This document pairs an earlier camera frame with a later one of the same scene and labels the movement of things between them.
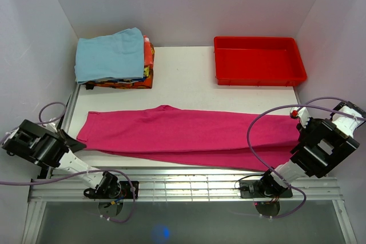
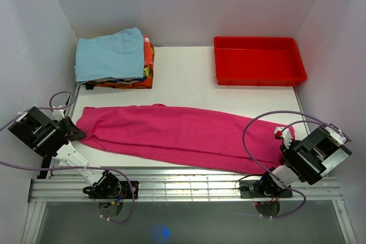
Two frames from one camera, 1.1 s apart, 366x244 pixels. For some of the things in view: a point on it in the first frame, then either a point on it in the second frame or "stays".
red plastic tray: (258, 61) stays
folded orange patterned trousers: (139, 83) stays
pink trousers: (168, 131) stays
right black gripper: (304, 132) -> (285, 150)
